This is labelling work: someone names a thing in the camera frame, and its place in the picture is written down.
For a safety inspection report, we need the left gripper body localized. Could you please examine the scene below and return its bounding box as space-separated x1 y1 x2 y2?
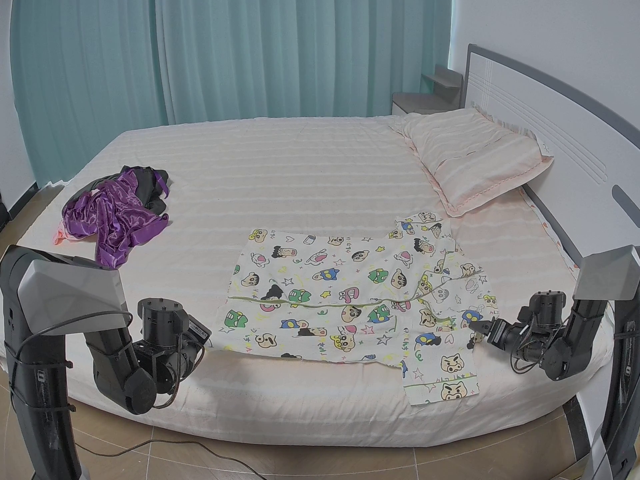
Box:
165 317 212 378

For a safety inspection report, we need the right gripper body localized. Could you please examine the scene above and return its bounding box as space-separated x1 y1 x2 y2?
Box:
489 317 527 355

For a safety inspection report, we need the grey bedside table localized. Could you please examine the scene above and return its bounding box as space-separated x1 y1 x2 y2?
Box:
391 64 463 116

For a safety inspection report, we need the black cable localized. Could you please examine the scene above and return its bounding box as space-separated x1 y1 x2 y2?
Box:
75 438 263 480

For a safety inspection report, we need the pile of clothes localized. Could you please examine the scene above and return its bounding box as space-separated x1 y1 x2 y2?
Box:
52 165 173 270

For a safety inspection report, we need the white printed pyjama top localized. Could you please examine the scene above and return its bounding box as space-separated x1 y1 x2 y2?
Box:
214 212 501 406

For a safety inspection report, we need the pink striped pillow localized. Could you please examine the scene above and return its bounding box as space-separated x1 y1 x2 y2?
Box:
389 107 555 218

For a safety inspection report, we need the bed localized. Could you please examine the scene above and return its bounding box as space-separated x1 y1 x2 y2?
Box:
12 43 640 449

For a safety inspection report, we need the blue-green curtain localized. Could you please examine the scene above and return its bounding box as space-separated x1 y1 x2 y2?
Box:
10 0 453 189

